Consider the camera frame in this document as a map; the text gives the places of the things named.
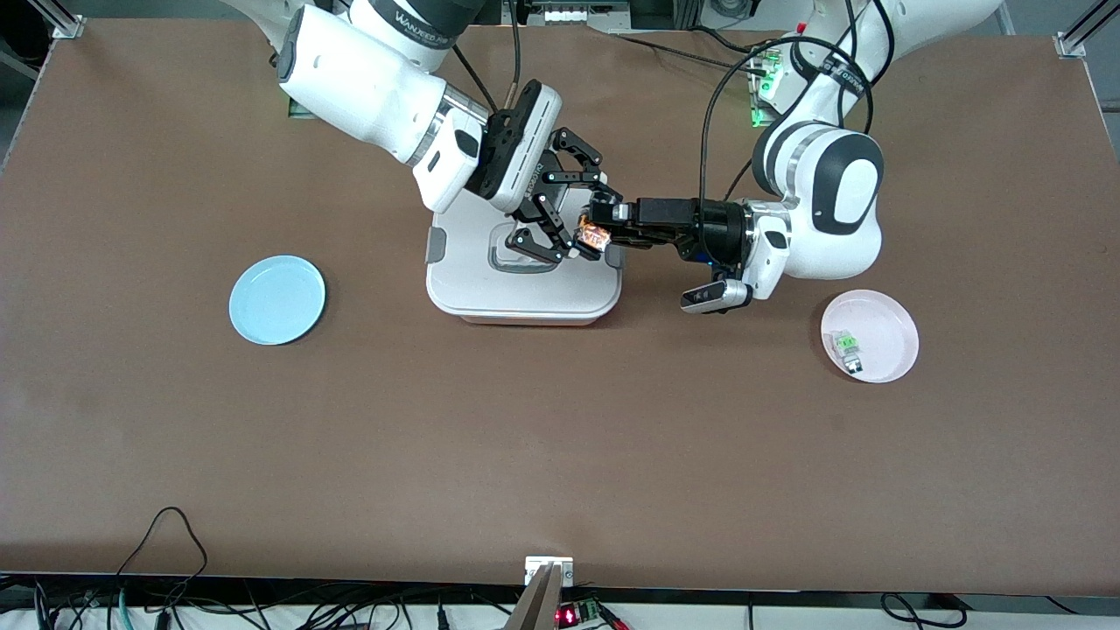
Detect white lunch box grey clips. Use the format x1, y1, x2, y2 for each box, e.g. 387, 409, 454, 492
425, 197, 627, 327

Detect small green connector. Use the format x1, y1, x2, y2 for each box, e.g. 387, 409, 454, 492
831, 331, 865, 374

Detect pale pink round plate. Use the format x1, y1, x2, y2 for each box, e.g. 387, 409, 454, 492
820, 290, 920, 384

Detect light blue round plate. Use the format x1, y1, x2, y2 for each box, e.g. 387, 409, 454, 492
229, 255, 327, 347

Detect circuit board with red display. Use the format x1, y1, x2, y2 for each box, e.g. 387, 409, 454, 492
556, 598, 606, 627

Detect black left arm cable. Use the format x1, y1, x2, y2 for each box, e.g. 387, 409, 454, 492
697, 0, 895, 230

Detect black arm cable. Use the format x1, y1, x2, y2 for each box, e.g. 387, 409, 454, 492
451, 22, 526, 115
697, 0, 895, 230

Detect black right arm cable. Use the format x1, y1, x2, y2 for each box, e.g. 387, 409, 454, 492
451, 22, 526, 115

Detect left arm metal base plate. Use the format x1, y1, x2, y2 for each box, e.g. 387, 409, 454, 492
748, 48, 788, 130

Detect black cable across table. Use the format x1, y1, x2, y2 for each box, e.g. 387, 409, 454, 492
608, 26, 775, 80

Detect small white bracket plate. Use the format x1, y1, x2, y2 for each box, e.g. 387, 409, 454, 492
525, 556, 574, 587

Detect grey camera stand profile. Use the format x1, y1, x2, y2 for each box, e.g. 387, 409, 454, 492
506, 563, 565, 630

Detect black cable tangle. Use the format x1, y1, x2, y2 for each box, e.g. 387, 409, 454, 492
0, 573, 508, 630

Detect aluminium frame post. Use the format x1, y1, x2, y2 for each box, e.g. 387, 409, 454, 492
24, 0, 86, 41
1054, 0, 1120, 60

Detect black coiled cable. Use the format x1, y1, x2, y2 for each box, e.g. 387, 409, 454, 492
879, 592, 972, 629

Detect thin black looped cable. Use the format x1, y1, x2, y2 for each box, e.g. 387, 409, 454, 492
114, 506, 211, 580

